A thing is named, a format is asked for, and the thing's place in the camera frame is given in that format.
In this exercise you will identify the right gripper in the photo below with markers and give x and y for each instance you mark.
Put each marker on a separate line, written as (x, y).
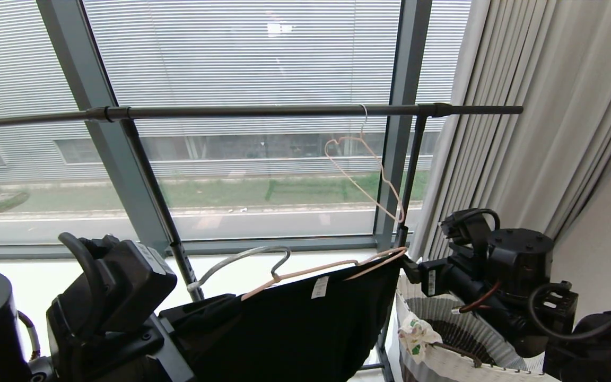
(454, 284)

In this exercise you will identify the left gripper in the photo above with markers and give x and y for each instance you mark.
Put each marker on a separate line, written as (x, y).
(125, 355)

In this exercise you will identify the pink clothes hanger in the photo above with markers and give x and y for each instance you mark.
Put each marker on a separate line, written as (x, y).
(311, 270)
(401, 215)

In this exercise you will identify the black garment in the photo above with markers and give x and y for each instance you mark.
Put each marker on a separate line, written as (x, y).
(295, 334)

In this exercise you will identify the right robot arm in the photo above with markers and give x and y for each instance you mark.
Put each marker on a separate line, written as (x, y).
(520, 260)

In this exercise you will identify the white laundry basket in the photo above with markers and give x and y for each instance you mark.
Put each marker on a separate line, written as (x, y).
(459, 366)

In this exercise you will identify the black clothes rack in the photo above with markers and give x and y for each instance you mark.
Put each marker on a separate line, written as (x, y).
(231, 111)

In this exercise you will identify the cream printed garment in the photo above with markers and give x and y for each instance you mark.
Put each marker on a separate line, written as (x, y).
(417, 334)

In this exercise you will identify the beige curtain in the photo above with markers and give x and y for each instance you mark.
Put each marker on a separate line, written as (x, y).
(539, 106)

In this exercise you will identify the window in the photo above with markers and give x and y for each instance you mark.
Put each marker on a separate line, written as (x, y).
(258, 63)

